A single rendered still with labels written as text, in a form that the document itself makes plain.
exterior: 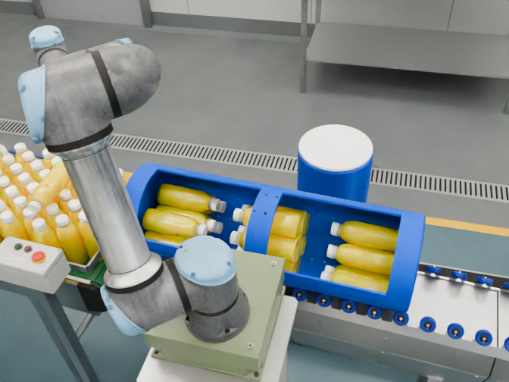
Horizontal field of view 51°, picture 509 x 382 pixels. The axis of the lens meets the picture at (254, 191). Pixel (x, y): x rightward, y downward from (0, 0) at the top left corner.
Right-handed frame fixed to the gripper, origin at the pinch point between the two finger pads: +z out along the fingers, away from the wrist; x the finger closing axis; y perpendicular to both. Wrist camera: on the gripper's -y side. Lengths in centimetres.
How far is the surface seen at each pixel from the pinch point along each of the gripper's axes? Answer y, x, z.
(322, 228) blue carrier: 70, 19, 33
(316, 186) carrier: 61, 46, 44
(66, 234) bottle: -5.2, -13.5, 32.5
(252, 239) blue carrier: 56, -4, 17
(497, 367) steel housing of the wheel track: 129, -2, 42
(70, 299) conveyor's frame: -5, -24, 57
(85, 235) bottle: -0.2, -10.6, 34.0
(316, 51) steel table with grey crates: 0, 252, 133
